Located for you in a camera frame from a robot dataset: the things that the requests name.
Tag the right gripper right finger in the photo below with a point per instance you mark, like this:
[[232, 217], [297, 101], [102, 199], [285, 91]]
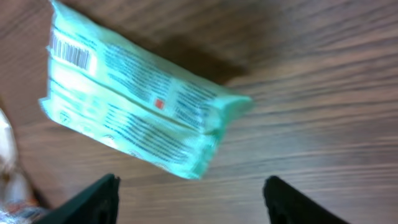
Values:
[[287, 205]]

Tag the brown snack bag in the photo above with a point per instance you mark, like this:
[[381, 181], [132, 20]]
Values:
[[18, 202]]

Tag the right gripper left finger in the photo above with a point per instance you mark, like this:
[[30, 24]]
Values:
[[97, 204]]

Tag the teal snack packet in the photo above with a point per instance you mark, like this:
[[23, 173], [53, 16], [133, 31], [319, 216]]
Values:
[[114, 91]]

